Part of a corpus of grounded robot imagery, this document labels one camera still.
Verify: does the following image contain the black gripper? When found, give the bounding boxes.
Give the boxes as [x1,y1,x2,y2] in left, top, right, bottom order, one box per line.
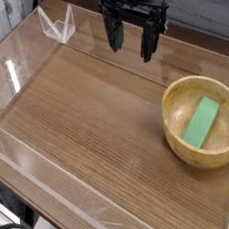
[99,0,169,63]

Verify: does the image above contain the brown wooden bowl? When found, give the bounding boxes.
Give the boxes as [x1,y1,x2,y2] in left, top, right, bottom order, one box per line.
[161,75,229,169]

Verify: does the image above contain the green rectangular block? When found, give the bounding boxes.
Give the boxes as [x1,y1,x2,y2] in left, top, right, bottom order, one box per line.
[182,96,220,148]

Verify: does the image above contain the clear acrylic barrier walls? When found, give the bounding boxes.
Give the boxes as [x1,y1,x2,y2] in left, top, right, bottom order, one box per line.
[0,0,229,229]

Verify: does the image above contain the clear acrylic corner bracket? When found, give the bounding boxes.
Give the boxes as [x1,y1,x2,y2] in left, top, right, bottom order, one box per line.
[37,5,76,44]

